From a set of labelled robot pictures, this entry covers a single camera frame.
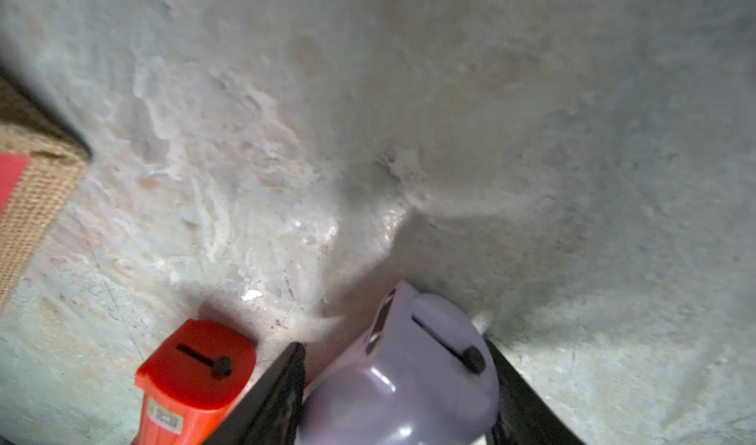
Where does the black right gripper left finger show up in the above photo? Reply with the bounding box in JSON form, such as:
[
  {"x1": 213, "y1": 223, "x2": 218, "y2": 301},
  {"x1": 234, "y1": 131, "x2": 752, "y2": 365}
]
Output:
[{"x1": 204, "y1": 342, "x2": 306, "y2": 445}]

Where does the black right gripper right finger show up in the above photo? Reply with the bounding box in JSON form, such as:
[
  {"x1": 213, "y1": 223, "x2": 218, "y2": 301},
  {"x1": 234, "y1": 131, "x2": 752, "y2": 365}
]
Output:
[{"x1": 484, "y1": 339, "x2": 585, "y2": 445}]

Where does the red flashlight white head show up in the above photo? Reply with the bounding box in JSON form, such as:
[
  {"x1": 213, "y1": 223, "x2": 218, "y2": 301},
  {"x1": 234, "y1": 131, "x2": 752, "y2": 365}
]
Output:
[{"x1": 133, "y1": 319, "x2": 257, "y2": 444}]

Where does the purple flashlight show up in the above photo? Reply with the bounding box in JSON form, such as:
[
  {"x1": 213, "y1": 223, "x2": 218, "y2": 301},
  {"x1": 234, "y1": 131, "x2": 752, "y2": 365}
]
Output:
[{"x1": 295, "y1": 282, "x2": 500, "y2": 444}]

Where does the red canvas tote bag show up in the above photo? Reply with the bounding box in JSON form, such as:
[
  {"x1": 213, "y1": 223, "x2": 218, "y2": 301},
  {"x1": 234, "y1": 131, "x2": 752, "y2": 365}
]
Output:
[{"x1": 1, "y1": 77, "x2": 91, "y2": 304}]

